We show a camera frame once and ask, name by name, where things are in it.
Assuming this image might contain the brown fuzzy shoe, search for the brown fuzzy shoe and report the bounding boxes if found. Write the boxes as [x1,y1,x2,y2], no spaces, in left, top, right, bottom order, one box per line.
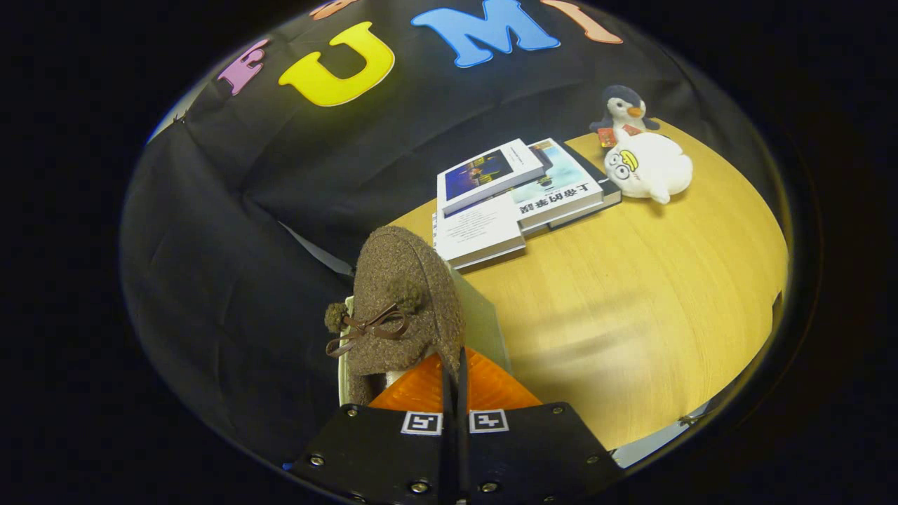
[324,225,466,405]

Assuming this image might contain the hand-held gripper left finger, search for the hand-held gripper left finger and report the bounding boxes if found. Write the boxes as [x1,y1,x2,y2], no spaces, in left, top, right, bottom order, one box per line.
[289,349,459,505]

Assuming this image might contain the penguin plush toy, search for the penguin plush toy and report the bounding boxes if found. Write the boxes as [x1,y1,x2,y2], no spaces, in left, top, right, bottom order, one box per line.
[589,84,661,149]

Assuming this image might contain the green fabric storage box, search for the green fabric storage box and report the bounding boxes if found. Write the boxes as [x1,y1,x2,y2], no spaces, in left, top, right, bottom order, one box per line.
[337,267,514,409]

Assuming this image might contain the white-cover book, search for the white-cover book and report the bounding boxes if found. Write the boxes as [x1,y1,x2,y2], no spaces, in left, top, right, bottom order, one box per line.
[431,196,528,271]

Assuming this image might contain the white seal plush toy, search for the white seal plush toy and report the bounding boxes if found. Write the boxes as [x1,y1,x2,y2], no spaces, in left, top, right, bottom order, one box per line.
[603,129,695,206]

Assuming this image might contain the black-cover book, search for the black-cover book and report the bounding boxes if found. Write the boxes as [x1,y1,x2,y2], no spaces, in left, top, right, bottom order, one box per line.
[546,142,622,230]

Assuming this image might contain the small blue-cover book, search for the small blue-cover book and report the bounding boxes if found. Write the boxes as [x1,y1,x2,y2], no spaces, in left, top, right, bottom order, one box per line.
[436,137,547,217]

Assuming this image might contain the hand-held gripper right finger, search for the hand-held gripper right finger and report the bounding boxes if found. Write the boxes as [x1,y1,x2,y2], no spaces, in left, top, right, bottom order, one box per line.
[457,347,624,505]

